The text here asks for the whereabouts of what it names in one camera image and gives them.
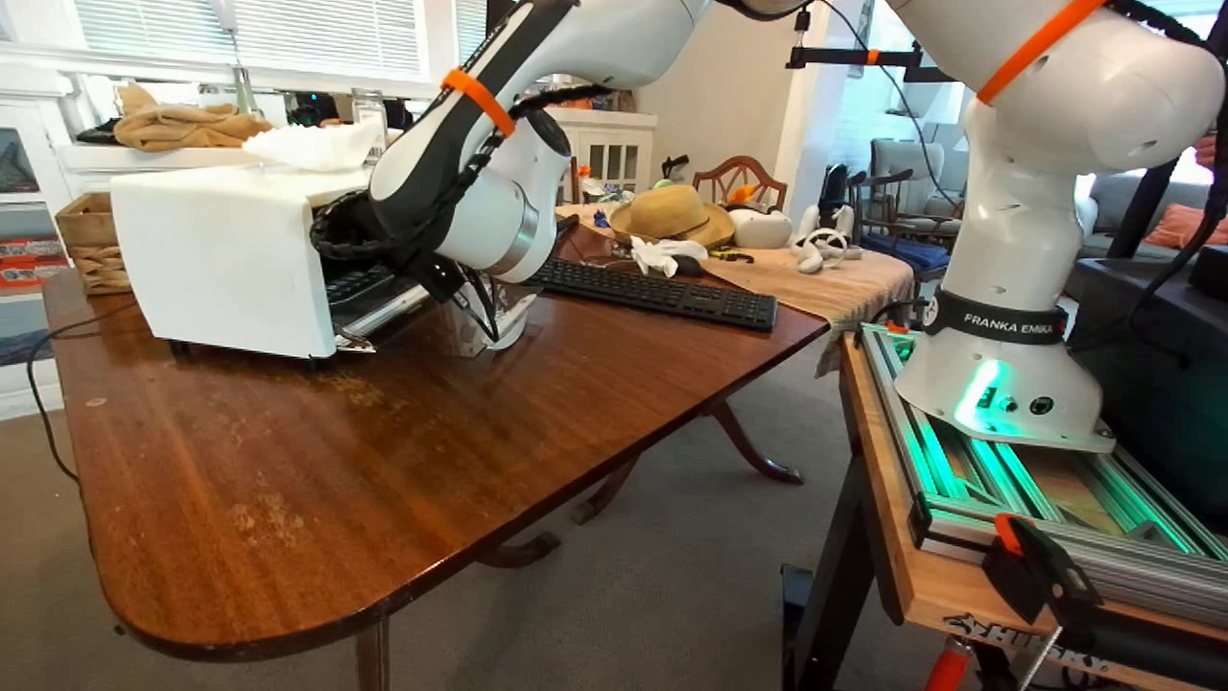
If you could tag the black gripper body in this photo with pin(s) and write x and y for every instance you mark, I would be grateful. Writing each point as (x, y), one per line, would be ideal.
(364, 237)

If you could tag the white toaster oven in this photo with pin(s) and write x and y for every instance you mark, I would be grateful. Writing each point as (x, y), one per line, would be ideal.
(217, 253)

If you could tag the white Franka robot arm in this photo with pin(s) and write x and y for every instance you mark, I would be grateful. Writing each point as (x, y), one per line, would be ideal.
(1020, 193)

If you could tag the white bowl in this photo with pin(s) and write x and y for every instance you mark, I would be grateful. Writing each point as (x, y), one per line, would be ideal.
(308, 142)

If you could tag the brown crumpled cloth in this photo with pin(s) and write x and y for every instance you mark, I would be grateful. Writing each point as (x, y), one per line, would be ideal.
(176, 125)

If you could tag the white cabinet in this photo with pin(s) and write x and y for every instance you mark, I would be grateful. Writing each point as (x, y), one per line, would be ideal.
(606, 146)

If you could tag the brown wicker basket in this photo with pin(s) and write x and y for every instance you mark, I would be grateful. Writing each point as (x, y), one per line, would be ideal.
(88, 244)

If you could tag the black computer keyboard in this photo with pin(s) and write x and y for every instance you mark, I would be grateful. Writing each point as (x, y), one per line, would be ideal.
(655, 292)

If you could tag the white crumpled tissue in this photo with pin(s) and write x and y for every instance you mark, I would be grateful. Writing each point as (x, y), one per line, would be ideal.
(658, 253)

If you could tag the tan straw hat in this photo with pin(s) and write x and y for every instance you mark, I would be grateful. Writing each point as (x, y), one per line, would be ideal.
(674, 211)

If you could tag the wooden chair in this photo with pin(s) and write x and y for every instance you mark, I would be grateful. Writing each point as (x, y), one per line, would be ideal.
(740, 177)

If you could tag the white fabric cap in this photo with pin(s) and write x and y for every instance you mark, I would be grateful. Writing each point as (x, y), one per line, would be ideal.
(761, 228)

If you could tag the curved wooden table legs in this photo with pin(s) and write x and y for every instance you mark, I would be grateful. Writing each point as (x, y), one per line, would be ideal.
(754, 448)

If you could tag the tan table cloth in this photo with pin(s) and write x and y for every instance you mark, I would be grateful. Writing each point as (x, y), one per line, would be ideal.
(817, 288)

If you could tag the grey armchair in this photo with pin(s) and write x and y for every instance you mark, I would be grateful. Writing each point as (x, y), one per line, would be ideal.
(916, 177)

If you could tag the wooden workbench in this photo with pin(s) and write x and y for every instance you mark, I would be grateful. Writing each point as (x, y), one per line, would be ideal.
(896, 540)

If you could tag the black computer case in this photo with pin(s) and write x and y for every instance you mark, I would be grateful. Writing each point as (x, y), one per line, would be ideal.
(1152, 369)

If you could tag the black camera arm orange clamp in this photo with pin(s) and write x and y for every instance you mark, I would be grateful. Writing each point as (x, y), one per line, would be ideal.
(884, 58)

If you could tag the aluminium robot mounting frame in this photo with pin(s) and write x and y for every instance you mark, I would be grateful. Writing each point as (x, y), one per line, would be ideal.
(973, 472)

